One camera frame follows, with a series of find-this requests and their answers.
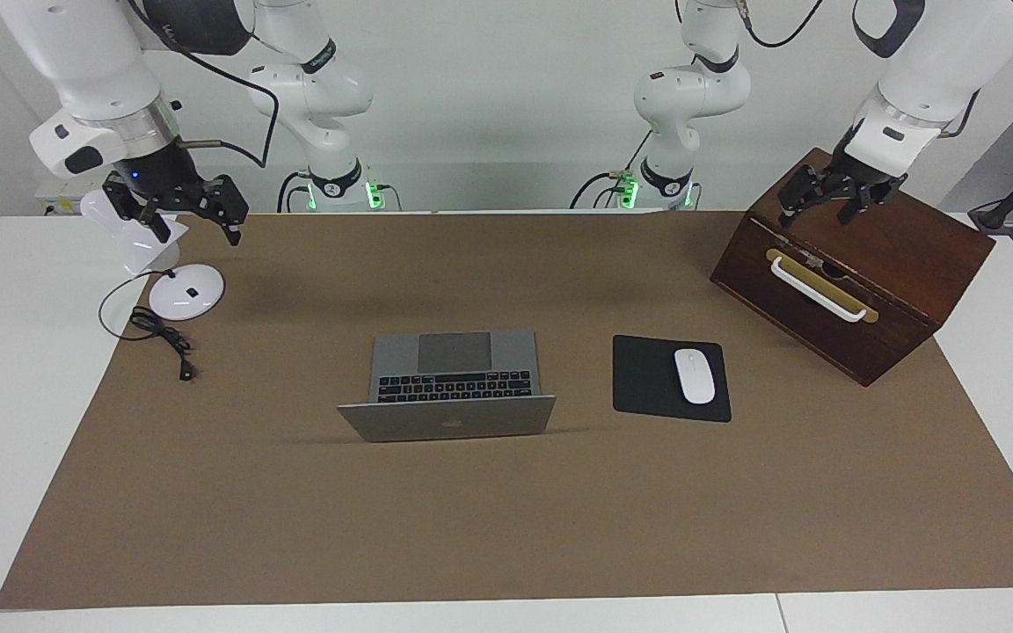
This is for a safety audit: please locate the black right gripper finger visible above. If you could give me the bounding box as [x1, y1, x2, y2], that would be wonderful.
[207, 175, 251, 246]
[103, 175, 172, 245]

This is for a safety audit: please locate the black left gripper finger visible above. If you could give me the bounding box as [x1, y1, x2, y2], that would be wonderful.
[776, 162, 834, 232]
[835, 188, 886, 226]

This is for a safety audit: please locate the silver Apple laptop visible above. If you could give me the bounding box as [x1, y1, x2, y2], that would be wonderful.
[337, 330, 558, 443]

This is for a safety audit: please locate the dark brown wooden box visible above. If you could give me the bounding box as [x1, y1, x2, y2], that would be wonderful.
[710, 147, 996, 388]

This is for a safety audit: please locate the white desk lamp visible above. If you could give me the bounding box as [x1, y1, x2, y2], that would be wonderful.
[80, 192, 226, 321]

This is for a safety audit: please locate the white computer mouse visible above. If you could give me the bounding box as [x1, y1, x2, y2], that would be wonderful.
[674, 349, 717, 405]

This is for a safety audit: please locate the black mouse pad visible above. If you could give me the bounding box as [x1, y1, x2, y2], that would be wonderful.
[612, 334, 732, 424]

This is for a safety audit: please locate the brown paper table mat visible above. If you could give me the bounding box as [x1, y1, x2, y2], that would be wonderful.
[0, 211, 1013, 610]

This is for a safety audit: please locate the black arm base cable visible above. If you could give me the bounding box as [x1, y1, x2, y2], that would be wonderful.
[569, 130, 653, 212]
[275, 171, 316, 214]

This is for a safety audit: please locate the white wall socket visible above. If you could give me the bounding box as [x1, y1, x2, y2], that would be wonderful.
[36, 181, 87, 217]

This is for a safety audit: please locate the brass handle plate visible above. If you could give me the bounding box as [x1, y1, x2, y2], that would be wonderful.
[765, 248, 880, 325]

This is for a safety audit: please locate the white box handle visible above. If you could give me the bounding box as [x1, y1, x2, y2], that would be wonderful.
[770, 257, 869, 323]

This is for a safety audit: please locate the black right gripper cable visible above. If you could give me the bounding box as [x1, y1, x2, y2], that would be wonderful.
[124, 0, 281, 171]

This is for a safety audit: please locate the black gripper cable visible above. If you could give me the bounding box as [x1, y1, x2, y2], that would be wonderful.
[124, 0, 281, 171]
[740, 0, 983, 140]

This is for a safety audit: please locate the black lamp power cable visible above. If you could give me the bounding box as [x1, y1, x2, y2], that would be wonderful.
[98, 268, 197, 382]

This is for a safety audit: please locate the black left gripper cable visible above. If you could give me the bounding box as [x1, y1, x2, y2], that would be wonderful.
[740, 0, 983, 140]

